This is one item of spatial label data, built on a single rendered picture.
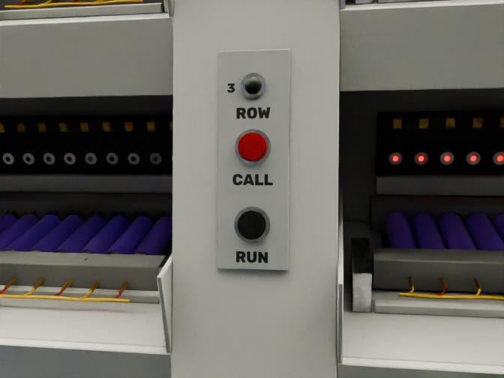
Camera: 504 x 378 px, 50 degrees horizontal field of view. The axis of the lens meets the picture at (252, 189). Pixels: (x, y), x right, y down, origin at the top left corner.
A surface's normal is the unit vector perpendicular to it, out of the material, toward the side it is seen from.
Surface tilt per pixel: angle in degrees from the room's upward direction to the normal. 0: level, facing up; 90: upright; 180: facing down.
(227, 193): 90
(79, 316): 20
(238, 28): 90
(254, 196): 90
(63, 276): 111
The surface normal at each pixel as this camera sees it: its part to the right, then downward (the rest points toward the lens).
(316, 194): -0.16, 0.00
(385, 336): -0.05, -0.94
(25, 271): -0.15, 0.36
